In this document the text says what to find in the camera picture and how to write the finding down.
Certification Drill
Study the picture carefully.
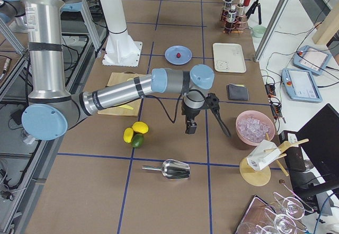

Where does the yellow lemon left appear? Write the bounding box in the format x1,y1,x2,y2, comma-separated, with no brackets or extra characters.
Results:
123,127,134,143

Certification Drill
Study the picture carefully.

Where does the blue teach pendant near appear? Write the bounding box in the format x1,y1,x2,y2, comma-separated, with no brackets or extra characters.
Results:
281,68,323,103

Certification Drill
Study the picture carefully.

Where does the clear wine glass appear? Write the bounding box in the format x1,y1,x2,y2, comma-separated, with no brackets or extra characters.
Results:
270,192,315,220

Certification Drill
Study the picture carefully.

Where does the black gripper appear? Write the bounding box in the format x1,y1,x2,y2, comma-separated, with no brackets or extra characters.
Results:
182,92,219,134

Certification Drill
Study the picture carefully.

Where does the yellow lemon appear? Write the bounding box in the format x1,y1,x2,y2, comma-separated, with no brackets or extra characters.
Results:
132,121,149,134
123,127,134,143

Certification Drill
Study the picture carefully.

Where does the yellow plastic knife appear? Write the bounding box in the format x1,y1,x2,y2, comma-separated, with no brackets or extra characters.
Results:
119,104,134,110

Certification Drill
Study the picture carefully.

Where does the blue plastic plate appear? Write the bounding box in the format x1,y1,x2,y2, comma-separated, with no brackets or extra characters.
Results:
165,46,192,66

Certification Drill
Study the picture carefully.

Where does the blue teach pendant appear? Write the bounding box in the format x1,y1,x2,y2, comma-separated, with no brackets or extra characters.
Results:
281,68,323,103
293,45,332,75

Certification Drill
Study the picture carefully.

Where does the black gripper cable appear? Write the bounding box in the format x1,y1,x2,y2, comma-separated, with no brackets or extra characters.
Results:
148,91,233,139

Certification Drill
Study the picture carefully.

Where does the steel ice scoop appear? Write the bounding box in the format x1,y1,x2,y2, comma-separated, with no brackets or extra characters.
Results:
142,159,191,180

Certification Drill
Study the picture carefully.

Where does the mint green bowl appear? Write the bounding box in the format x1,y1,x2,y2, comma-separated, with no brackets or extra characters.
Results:
252,25,266,38

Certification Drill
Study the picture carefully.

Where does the pink bowl of ice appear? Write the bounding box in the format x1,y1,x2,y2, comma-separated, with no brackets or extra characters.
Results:
235,110,275,146

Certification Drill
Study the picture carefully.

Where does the wooden cutting board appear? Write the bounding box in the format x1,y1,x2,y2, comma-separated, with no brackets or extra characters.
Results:
97,71,147,118

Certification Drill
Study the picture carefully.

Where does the grey folded cloth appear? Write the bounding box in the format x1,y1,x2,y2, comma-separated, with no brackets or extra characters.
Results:
226,84,249,101

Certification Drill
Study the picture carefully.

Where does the blue teach pendant far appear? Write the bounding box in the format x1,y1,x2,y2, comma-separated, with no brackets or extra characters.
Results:
293,45,332,75

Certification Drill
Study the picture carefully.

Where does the cream bear tray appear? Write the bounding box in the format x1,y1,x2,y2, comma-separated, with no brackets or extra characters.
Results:
212,43,246,74

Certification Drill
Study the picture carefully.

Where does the white paper carton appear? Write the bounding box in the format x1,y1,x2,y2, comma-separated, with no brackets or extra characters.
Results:
246,140,281,171

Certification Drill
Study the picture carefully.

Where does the yellow lemon upper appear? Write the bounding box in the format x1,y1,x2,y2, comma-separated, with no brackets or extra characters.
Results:
132,121,149,134

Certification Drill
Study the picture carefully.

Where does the copper wire bottle rack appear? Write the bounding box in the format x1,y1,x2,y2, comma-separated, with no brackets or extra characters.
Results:
220,4,247,34

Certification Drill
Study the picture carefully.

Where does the black monitor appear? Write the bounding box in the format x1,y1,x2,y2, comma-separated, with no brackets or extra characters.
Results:
297,103,338,181

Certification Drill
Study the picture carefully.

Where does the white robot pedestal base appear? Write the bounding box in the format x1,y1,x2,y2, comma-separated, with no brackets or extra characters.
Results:
100,0,142,67

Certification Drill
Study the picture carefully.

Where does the green lime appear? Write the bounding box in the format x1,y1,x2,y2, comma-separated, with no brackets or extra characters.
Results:
131,133,144,148

